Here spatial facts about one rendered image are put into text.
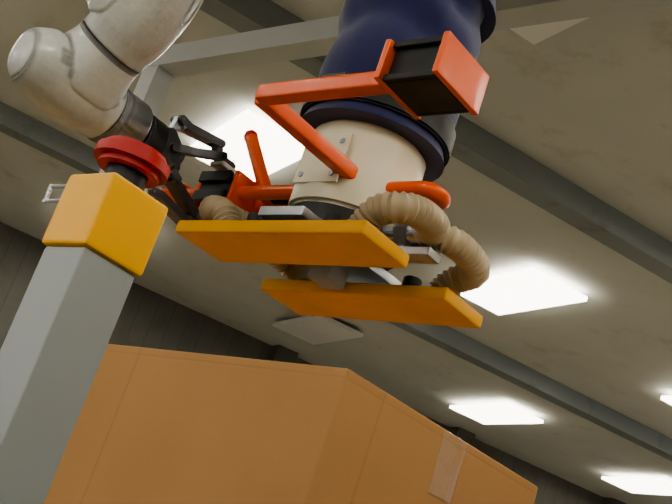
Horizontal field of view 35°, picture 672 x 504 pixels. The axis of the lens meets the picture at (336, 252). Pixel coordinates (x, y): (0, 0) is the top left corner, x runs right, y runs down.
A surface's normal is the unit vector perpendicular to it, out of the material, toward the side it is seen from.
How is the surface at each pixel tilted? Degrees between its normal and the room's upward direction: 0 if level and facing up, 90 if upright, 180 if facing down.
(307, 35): 90
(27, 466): 90
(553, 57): 180
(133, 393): 90
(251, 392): 90
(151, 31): 128
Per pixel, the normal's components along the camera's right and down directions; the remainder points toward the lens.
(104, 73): 0.35, 0.47
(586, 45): -0.30, 0.90
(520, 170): 0.48, -0.14
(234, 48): -0.59, -0.44
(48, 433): 0.75, 0.01
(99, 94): 0.51, 0.57
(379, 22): -0.24, -0.64
